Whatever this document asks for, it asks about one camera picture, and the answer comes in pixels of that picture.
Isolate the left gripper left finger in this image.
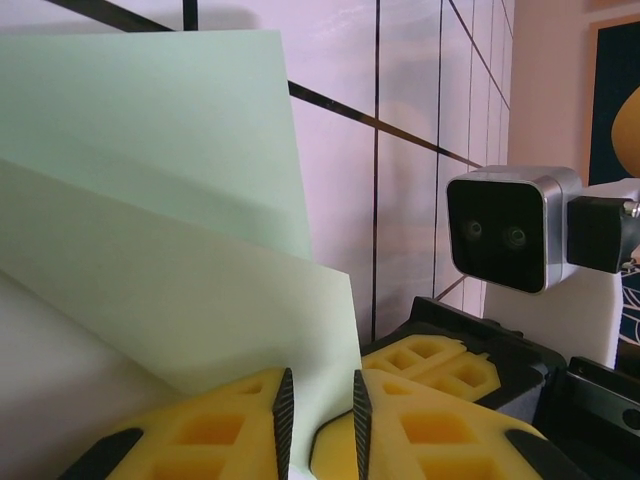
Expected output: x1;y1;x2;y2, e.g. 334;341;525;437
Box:
57;367;296;480

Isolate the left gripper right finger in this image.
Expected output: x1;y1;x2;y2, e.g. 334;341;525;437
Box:
309;369;586;480

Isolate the light green paper sheet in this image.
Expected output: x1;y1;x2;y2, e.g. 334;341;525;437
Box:
0;29;361;480

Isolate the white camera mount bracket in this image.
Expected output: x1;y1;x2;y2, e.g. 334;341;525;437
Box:
482;177;640;371

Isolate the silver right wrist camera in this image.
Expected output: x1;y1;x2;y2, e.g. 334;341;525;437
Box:
446;166;584;297

